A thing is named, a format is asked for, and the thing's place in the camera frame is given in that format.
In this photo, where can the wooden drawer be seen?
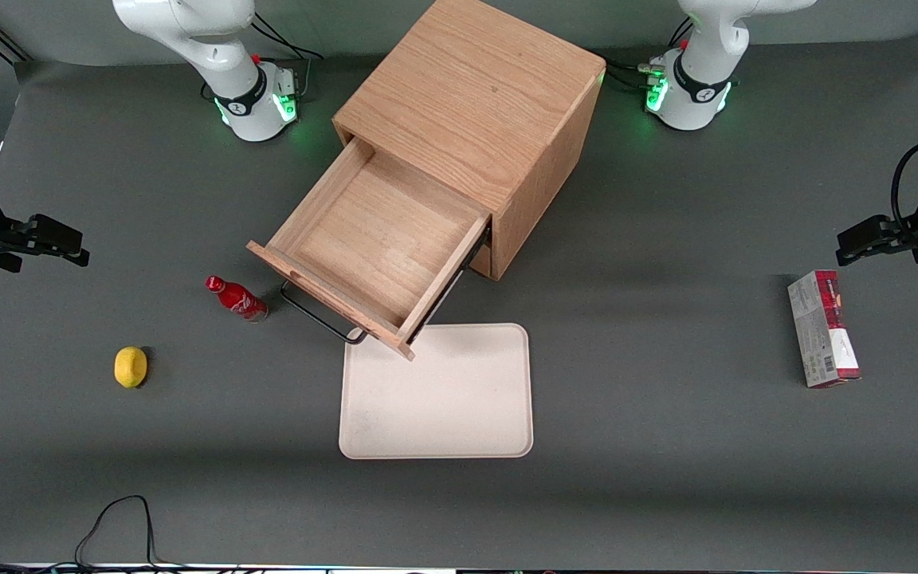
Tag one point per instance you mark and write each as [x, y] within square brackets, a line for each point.
[484, 261]
[379, 239]

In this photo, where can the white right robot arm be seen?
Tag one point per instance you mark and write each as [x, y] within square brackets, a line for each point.
[220, 56]

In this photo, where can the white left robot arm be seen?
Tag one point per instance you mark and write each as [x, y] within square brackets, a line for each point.
[702, 72]

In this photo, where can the wooden drawer cabinet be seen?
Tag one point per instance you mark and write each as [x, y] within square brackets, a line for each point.
[475, 88]

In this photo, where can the red and grey carton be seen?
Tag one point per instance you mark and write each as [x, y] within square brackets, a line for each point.
[821, 331]

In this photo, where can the yellow lemon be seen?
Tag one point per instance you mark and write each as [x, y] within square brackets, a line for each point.
[131, 367]

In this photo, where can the red soda bottle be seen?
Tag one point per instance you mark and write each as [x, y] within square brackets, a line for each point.
[236, 299]

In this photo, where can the cream rectangular tray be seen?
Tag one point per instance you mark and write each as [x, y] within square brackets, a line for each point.
[443, 399]

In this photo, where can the black frame strut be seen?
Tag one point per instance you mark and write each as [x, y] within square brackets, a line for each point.
[9, 44]

